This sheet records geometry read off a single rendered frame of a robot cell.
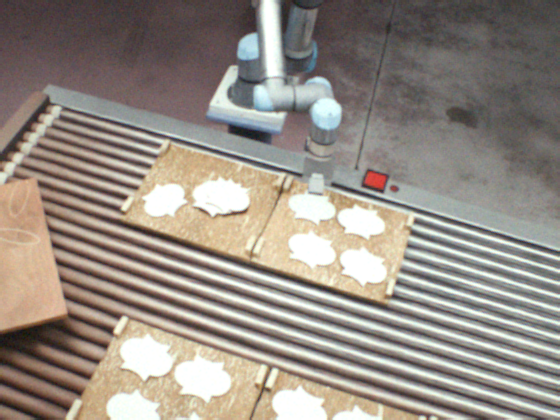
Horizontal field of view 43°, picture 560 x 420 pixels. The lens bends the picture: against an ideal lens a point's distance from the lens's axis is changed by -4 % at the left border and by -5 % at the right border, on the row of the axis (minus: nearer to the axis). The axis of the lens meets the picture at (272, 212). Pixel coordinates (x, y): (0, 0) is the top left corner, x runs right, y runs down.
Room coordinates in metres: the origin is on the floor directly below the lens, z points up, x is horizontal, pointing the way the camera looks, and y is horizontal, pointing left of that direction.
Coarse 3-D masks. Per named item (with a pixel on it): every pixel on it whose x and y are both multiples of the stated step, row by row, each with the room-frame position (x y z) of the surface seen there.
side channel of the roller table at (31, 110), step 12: (36, 96) 1.90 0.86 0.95; (48, 96) 1.91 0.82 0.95; (24, 108) 1.83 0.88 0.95; (36, 108) 1.84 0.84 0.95; (12, 120) 1.77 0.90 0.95; (24, 120) 1.77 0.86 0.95; (36, 120) 1.82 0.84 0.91; (0, 132) 1.70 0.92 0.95; (12, 132) 1.71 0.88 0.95; (24, 132) 1.75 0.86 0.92; (0, 144) 1.65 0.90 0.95; (12, 144) 1.68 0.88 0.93; (0, 156) 1.61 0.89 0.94
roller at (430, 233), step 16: (64, 128) 1.79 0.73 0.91; (80, 128) 1.79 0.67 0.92; (112, 144) 1.75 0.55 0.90; (128, 144) 1.74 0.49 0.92; (144, 144) 1.74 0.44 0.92; (416, 224) 1.52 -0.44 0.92; (448, 240) 1.47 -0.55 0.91; (464, 240) 1.47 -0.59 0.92; (496, 256) 1.43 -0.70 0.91; (512, 256) 1.43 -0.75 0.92; (544, 272) 1.39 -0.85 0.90
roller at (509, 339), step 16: (0, 176) 1.53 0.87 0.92; (48, 192) 1.49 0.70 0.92; (80, 208) 1.45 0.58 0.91; (96, 208) 1.45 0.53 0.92; (128, 224) 1.41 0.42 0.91; (176, 240) 1.37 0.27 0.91; (224, 256) 1.33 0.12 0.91; (272, 272) 1.29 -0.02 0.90; (320, 288) 1.26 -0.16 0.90; (400, 304) 1.21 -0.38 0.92; (416, 304) 1.22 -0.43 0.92; (432, 320) 1.17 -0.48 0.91; (448, 320) 1.17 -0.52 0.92; (464, 320) 1.18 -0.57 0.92; (480, 336) 1.14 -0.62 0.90; (496, 336) 1.13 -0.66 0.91; (512, 336) 1.13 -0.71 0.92; (544, 352) 1.10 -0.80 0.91
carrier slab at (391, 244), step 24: (336, 192) 1.60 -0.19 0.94; (288, 216) 1.48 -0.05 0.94; (336, 216) 1.50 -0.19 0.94; (384, 216) 1.52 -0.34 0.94; (288, 240) 1.39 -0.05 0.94; (336, 240) 1.41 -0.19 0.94; (360, 240) 1.42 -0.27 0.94; (384, 240) 1.43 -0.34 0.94; (264, 264) 1.29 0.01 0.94; (288, 264) 1.30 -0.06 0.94; (336, 264) 1.32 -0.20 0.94; (384, 264) 1.34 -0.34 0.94; (336, 288) 1.24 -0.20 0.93; (360, 288) 1.24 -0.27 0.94; (384, 288) 1.25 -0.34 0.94
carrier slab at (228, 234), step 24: (168, 168) 1.63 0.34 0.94; (192, 168) 1.64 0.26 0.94; (216, 168) 1.65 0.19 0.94; (240, 168) 1.66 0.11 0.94; (144, 192) 1.52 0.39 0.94; (192, 192) 1.54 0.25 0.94; (264, 192) 1.57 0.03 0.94; (120, 216) 1.41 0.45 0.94; (144, 216) 1.42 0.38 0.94; (168, 216) 1.43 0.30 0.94; (192, 216) 1.44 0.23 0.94; (216, 216) 1.45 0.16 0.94; (240, 216) 1.46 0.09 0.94; (264, 216) 1.47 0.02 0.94; (192, 240) 1.35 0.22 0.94; (216, 240) 1.36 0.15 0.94; (240, 240) 1.37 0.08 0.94
